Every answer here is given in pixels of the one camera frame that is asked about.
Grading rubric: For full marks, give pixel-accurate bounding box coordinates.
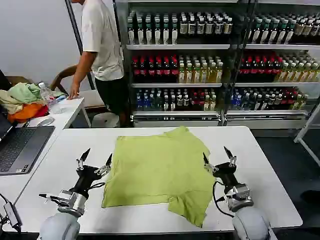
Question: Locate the bottle shelf with solid side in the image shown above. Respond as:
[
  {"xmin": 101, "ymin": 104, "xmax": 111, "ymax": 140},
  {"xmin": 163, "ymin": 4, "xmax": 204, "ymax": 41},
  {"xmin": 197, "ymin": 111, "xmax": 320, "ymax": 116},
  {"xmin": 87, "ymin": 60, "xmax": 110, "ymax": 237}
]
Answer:
[{"xmin": 112, "ymin": 0, "xmax": 241, "ymax": 128}]

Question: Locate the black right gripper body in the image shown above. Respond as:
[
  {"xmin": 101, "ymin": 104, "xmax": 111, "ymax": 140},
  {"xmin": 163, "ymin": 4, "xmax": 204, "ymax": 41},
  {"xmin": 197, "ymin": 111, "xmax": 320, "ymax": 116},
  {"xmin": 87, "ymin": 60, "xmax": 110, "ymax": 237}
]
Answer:
[{"xmin": 212, "ymin": 161, "xmax": 243, "ymax": 193}]

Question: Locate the clear plastic water bottle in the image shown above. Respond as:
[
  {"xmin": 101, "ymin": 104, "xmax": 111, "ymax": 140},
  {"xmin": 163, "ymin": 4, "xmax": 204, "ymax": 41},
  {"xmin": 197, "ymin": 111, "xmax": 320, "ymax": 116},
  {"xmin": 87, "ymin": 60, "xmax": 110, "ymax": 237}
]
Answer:
[{"xmin": 37, "ymin": 81, "xmax": 56, "ymax": 111}]

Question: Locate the beige cloth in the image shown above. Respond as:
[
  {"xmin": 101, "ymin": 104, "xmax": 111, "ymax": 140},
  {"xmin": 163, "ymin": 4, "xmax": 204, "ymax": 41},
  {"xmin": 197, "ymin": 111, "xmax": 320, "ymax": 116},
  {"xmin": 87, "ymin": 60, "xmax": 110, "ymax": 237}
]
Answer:
[{"xmin": 0, "ymin": 89, "xmax": 24, "ymax": 116}]

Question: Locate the person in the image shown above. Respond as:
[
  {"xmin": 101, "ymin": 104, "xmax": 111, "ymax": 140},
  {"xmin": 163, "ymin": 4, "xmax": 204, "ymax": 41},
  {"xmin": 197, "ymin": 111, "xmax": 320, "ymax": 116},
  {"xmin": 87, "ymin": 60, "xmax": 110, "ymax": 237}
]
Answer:
[{"xmin": 66, "ymin": 0, "xmax": 131, "ymax": 129}]

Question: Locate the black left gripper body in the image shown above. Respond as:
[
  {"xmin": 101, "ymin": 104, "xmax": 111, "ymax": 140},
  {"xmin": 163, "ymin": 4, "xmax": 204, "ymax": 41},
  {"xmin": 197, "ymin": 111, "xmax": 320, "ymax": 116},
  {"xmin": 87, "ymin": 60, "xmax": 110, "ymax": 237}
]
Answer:
[{"xmin": 71, "ymin": 164, "xmax": 108, "ymax": 199}]

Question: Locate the green shirt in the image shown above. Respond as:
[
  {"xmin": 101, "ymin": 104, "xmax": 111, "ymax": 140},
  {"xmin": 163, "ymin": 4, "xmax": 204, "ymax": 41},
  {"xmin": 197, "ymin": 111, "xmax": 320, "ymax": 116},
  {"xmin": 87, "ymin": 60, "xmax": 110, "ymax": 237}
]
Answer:
[{"xmin": 100, "ymin": 125, "xmax": 217, "ymax": 229}]

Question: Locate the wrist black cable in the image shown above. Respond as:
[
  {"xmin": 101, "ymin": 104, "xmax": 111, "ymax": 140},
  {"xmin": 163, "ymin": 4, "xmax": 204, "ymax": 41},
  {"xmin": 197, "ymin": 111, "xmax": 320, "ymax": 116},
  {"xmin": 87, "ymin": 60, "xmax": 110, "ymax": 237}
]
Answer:
[
  {"xmin": 212, "ymin": 180, "xmax": 236, "ymax": 219},
  {"xmin": 88, "ymin": 181, "xmax": 106, "ymax": 194}
]

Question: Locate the grey laptop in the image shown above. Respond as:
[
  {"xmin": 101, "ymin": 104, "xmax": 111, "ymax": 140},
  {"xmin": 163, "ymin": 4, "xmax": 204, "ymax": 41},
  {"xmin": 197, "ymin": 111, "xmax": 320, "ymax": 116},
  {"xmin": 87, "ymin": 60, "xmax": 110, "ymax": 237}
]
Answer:
[{"xmin": 0, "ymin": 112, "xmax": 56, "ymax": 176}]

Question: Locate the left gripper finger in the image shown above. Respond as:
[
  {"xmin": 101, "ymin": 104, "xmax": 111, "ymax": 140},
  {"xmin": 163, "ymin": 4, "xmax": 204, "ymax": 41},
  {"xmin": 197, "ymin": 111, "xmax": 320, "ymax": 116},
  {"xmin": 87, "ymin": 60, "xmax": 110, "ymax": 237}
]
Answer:
[
  {"xmin": 94, "ymin": 153, "xmax": 114, "ymax": 176},
  {"xmin": 76, "ymin": 148, "xmax": 92, "ymax": 172}
]

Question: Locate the brown wooden chair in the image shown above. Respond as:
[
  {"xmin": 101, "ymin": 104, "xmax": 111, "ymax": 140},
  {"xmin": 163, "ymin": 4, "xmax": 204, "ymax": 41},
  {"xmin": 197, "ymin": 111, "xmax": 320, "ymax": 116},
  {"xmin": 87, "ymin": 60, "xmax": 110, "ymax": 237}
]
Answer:
[{"xmin": 49, "ymin": 64, "xmax": 80, "ymax": 97}]

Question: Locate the grey cable adapter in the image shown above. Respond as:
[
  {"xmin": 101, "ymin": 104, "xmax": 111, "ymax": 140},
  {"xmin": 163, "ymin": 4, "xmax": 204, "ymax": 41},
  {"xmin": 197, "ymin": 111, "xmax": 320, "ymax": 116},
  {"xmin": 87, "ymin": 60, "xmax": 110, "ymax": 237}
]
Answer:
[{"xmin": 2, "ymin": 201, "xmax": 24, "ymax": 228}]

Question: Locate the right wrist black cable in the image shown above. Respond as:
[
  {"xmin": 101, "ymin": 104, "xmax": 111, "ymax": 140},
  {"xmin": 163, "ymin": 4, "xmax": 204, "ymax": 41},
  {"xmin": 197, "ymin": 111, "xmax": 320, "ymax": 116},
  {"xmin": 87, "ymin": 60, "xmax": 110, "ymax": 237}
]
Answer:
[{"xmin": 212, "ymin": 180, "xmax": 236, "ymax": 219}]

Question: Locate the person's hand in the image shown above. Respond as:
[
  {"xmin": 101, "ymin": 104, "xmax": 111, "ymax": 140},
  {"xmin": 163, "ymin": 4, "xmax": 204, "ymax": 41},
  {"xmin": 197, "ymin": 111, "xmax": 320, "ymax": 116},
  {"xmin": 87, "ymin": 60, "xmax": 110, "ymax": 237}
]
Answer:
[{"xmin": 66, "ymin": 84, "xmax": 82, "ymax": 101}]

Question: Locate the clear plastic bag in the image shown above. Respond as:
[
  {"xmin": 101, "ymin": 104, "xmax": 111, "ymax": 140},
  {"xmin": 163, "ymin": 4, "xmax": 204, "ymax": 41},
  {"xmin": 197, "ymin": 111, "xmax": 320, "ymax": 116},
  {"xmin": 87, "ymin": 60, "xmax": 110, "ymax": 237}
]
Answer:
[{"xmin": 48, "ymin": 100, "xmax": 67, "ymax": 116}]

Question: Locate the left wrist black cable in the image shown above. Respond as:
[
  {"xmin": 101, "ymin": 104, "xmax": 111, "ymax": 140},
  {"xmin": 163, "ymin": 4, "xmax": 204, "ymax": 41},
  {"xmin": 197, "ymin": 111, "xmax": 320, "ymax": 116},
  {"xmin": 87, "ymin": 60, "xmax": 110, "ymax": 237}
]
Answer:
[{"xmin": 88, "ymin": 181, "xmax": 106, "ymax": 194}]

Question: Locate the white computer mouse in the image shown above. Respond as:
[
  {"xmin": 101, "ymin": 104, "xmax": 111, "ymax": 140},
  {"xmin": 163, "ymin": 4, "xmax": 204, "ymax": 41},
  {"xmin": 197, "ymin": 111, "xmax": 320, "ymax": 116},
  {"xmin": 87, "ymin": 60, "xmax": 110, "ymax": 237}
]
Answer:
[{"xmin": 36, "ymin": 116, "xmax": 55, "ymax": 127}]

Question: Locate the white metal frame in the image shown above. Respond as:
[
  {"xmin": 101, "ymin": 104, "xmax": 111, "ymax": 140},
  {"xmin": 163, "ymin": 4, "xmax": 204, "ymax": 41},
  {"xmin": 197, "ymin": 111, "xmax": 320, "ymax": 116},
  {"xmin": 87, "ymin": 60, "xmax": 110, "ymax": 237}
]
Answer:
[{"xmin": 293, "ymin": 101, "xmax": 320, "ymax": 161}]

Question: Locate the pale green cloth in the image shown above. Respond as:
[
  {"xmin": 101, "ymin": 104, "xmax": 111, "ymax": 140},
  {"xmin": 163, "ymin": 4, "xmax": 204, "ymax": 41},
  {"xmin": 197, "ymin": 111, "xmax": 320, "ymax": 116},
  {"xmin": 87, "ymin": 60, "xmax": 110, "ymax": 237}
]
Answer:
[{"xmin": 7, "ymin": 82, "xmax": 43, "ymax": 105}]

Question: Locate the white round stool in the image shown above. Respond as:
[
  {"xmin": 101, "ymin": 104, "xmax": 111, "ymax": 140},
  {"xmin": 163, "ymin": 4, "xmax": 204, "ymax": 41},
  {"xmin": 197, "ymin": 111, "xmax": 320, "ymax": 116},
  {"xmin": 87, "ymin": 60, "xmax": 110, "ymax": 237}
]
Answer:
[{"xmin": 90, "ymin": 111, "xmax": 120, "ymax": 129}]

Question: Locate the bottle shelf with slanted post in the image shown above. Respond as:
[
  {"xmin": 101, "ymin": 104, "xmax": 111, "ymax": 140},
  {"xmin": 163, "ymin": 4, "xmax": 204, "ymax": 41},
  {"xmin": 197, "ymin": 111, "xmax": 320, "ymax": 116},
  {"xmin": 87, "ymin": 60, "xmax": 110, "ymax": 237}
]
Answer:
[{"xmin": 224, "ymin": 0, "xmax": 320, "ymax": 130}]

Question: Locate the black slanted pole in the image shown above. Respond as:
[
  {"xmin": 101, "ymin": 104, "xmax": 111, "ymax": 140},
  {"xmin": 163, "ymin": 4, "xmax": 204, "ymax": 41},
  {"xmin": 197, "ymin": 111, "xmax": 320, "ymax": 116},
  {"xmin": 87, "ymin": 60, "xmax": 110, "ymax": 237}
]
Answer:
[{"xmin": 64, "ymin": 0, "xmax": 96, "ymax": 91}]

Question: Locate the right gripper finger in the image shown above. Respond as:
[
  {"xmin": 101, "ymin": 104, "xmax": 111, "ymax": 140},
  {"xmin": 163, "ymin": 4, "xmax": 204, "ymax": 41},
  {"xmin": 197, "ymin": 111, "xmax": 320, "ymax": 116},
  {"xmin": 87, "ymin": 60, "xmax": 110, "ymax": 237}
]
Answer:
[
  {"xmin": 223, "ymin": 146, "xmax": 238, "ymax": 168},
  {"xmin": 202, "ymin": 151, "xmax": 219, "ymax": 174}
]

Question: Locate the white side desk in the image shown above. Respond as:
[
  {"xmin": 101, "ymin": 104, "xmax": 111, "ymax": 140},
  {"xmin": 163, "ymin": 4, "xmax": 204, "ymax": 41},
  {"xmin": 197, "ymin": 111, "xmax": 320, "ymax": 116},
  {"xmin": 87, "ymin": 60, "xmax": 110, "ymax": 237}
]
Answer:
[{"xmin": 0, "ymin": 96, "xmax": 92, "ymax": 209}]

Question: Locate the orange cloth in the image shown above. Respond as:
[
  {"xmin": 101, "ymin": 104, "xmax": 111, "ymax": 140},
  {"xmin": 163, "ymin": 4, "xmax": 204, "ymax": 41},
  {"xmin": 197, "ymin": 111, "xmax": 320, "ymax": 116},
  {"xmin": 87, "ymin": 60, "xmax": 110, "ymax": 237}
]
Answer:
[{"xmin": 7, "ymin": 102, "xmax": 50, "ymax": 124}]

